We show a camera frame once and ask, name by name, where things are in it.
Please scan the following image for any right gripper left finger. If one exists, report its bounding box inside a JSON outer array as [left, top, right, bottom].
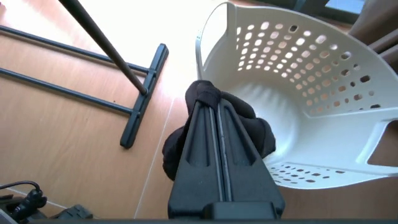
[[167, 100, 224, 219]]

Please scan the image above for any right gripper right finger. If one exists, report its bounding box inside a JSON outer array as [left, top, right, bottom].
[[216, 98, 285, 219]]

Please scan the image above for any black garment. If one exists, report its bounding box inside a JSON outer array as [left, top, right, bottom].
[[161, 80, 277, 181]]

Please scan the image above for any white laundry basket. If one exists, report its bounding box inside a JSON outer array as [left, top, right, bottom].
[[195, 1, 398, 190]]

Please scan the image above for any black clothes rack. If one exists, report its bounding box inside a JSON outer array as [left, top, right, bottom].
[[0, 0, 170, 149]]

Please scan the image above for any window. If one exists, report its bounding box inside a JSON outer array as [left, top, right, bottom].
[[257, 0, 366, 24]]

